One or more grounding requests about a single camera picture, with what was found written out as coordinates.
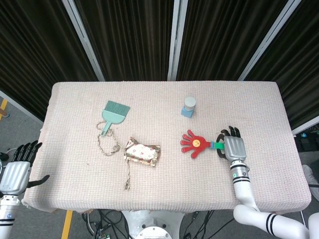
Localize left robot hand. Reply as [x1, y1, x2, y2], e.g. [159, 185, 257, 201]
[0, 140, 50, 196]

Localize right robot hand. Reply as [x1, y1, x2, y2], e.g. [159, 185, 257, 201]
[215, 126, 248, 162]

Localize red hand clapper green handle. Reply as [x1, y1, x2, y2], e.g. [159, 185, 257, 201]
[180, 129, 226, 159]

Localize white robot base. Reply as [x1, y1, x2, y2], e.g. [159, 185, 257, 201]
[122, 210, 184, 239]

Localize light blue block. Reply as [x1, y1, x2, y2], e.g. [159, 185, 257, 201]
[180, 107, 194, 119]

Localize white jar grey lid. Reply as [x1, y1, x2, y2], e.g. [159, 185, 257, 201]
[183, 96, 197, 113]

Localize beige waffle table cloth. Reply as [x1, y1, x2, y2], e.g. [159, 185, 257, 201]
[21, 80, 312, 215]

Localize grey sneaker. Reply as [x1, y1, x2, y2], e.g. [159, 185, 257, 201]
[302, 164, 319, 186]

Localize gold foil packet red labels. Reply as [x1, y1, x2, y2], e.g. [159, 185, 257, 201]
[123, 136, 161, 168]

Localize black curtain panel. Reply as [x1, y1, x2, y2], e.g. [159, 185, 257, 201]
[74, 0, 175, 82]
[0, 0, 99, 120]
[176, 0, 286, 81]
[249, 0, 319, 130]

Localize teal plastic hand brush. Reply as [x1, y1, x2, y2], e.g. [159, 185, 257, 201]
[101, 100, 131, 136]

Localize grey aluminium partition rail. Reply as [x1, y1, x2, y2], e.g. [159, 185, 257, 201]
[0, 90, 44, 124]
[291, 121, 319, 135]

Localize black cable bundle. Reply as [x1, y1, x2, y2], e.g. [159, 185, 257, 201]
[183, 210, 235, 239]
[82, 210, 125, 239]

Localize braided beige rope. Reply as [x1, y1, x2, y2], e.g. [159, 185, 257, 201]
[96, 121, 133, 192]

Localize grey aluminium partition post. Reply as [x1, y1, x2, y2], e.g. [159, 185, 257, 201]
[61, 0, 106, 82]
[166, 0, 188, 82]
[238, 0, 297, 82]

